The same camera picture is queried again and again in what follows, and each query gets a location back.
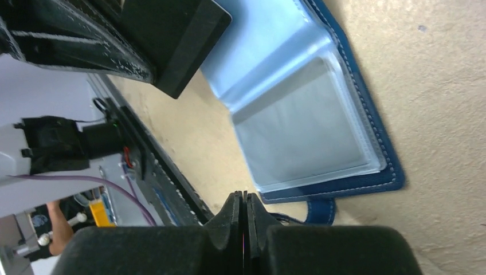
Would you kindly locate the yellow object in background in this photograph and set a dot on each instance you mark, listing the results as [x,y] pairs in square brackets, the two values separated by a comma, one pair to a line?
[99,214]

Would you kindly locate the black aluminium mounting rail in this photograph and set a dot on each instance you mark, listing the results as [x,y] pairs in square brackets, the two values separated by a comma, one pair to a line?
[161,182]

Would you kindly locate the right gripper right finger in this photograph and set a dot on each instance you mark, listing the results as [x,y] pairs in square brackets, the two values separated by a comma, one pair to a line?
[273,248]

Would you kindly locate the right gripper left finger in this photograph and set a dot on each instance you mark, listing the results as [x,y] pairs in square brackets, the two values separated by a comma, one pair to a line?
[214,248]

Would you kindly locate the person's forearm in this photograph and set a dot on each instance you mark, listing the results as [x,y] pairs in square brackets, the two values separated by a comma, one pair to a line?
[62,231]

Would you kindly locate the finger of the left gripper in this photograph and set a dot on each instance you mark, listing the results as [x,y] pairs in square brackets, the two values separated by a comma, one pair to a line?
[70,36]
[175,36]

